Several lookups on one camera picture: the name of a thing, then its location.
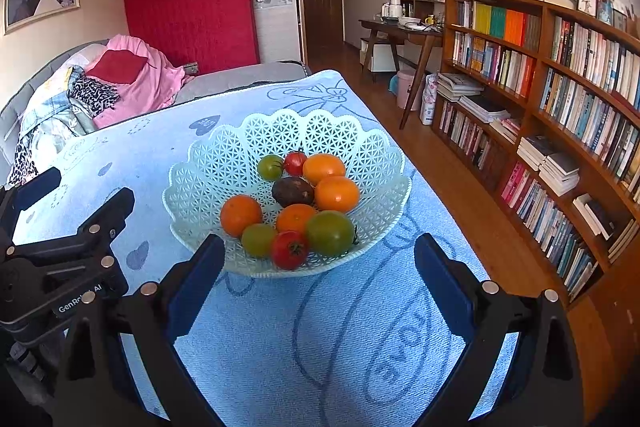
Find wooden desk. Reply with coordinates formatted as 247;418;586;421
358;18;446;130

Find floral quilt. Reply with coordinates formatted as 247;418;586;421
20;66;101;152

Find blue printed towel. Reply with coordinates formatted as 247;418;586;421
10;69;518;427

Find rows of shelved books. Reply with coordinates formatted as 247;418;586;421
440;0;640;303

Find dark wrinkled passion fruit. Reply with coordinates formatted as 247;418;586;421
271;176;316;208

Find small green tomato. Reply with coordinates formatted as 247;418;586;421
257;154;286;182

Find large green tomato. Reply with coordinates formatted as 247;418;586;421
306;210;357;258

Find wooden bookshelf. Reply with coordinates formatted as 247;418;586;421
431;0;640;308

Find pink blanket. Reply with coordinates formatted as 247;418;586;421
85;34;196;130

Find small orange citrus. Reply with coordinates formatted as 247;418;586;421
220;194;264;239
275;203;318;235

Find white bag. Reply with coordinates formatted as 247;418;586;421
419;73;441;126

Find red cherry tomato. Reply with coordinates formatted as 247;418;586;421
283;150;308;176
270;231;310;271

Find light blue plastic lace basket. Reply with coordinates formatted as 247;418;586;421
162;108;413;279

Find white storage box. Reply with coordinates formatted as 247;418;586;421
360;38;401;72

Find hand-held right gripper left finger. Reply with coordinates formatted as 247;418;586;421
51;233;227;427

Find pink bin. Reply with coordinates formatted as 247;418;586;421
390;68;423;112

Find pile of clothes on sofa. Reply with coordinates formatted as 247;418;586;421
7;76;122;186

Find yellowish orange tomato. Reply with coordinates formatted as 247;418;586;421
302;153;347;186

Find red pillow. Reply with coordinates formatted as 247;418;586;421
86;49;151;85

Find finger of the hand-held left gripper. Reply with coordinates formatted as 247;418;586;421
0;167;62;220
35;187;136;283

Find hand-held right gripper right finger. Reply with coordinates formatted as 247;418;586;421
413;233;585;427

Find medium green tomato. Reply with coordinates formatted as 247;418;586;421
241;223;278;259

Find red mattress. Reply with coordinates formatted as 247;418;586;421
122;0;261;75

